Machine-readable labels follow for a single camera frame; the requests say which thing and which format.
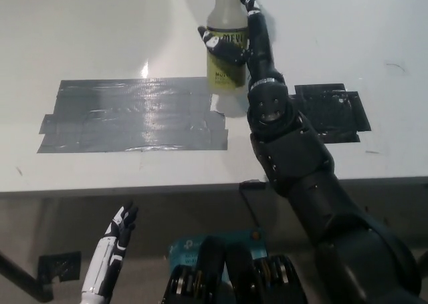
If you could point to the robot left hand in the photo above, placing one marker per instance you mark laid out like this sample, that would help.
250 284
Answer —
113 244

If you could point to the black floor tape mark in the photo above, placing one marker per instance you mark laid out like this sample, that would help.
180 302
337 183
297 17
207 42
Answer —
60 265

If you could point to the black ribbed robot torso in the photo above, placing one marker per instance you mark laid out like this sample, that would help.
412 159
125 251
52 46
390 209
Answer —
234 277

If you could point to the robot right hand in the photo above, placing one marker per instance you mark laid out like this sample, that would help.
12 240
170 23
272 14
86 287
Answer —
262 46

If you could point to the black tape square mark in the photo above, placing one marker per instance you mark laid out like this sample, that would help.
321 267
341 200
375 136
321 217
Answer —
337 113

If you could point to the spray bottle yellow-green label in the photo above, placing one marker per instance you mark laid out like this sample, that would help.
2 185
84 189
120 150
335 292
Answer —
224 56

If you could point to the grey duct tape patch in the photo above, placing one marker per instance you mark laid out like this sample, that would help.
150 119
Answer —
133 117

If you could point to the teal router box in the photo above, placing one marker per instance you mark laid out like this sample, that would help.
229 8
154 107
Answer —
185 250

